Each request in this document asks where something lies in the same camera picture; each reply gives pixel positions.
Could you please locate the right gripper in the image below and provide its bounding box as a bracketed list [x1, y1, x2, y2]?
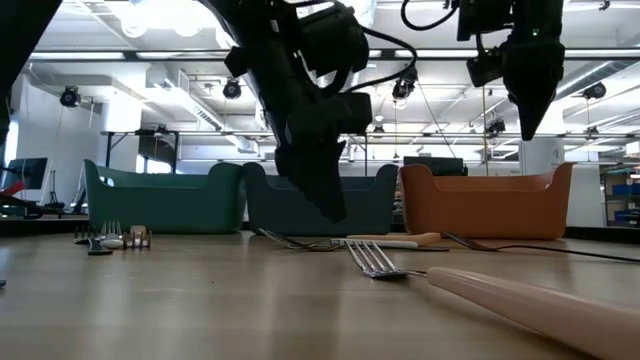
[502, 37, 566, 141]

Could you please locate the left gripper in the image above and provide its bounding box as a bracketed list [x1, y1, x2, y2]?
[264, 92, 374, 225]

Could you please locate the orange-handled silver fork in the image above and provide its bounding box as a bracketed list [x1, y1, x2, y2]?
[122, 224, 153, 250]
[343, 238, 640, 360]
[299, 231, 443, 252]

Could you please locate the black metal fork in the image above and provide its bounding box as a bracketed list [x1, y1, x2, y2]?
[441, 230, 640, 264]
[73, 224, 99, 246]

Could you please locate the black-framed table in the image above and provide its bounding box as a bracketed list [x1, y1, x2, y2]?
[344, 130, 370, 177]
[99, 128, 181, 175]

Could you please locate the dark teal plastic bin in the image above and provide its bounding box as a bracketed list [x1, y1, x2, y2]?
[243, 161, 400, 238]

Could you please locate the black monitor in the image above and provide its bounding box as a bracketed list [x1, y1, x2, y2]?
[402, 155, 470, 177]

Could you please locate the orange plastic bin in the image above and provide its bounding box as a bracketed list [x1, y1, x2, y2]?
[398, 162, 575, 241]

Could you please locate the shelf with blue bins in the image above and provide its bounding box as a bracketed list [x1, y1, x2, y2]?
[599, 164, 640, 227]

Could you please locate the green plastic bin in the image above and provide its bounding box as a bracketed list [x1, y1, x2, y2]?
[83, 158, 247, 236]

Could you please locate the computer monitor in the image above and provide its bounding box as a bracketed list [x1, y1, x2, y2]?
[1, 157, 50, 191]

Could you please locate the red angled bar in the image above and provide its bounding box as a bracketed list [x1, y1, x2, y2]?
[0, 179, 26, 197]

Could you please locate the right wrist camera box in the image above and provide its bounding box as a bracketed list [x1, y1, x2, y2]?
[466, 47, 505, 89]

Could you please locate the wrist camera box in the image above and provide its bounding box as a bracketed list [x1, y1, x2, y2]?
[466, 47, 505, 89]
[297, 2, 371, 76]

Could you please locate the silver ventilation duct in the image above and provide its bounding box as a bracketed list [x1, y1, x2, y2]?
[539, 59, 640, 104]

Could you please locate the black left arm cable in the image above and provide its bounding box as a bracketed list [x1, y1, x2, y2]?
[342, 24, 419, 96]

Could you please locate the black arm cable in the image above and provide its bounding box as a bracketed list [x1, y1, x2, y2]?
[399, 0, 461, 32]
[342, 24, 419, 96]

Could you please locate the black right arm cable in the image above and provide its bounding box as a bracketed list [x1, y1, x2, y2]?
[399, 0, 461, 32]

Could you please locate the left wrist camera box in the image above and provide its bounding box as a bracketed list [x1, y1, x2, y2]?
[297, 2, 371, 76]

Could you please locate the black aluminium table frame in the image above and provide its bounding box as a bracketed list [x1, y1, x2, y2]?
[0, 214, 640, 246]

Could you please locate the black ceiling light rail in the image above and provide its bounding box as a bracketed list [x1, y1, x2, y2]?
[29, 48, 640, 62]

